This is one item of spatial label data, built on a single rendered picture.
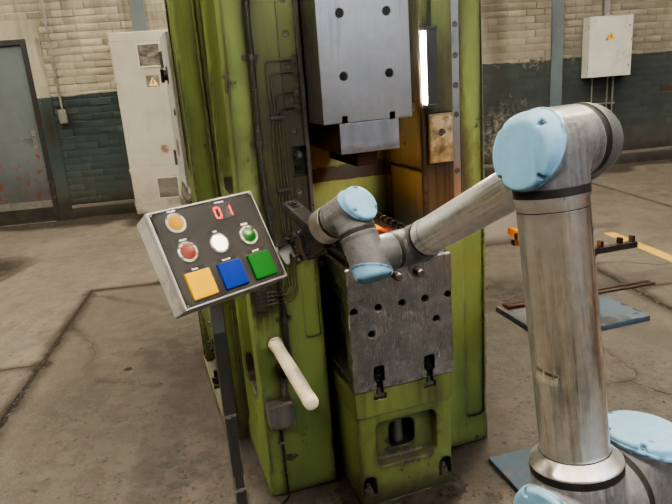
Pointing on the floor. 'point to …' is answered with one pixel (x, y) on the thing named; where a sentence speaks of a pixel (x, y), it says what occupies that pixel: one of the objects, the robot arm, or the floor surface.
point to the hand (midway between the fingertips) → (279, 248)
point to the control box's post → (228, 400)
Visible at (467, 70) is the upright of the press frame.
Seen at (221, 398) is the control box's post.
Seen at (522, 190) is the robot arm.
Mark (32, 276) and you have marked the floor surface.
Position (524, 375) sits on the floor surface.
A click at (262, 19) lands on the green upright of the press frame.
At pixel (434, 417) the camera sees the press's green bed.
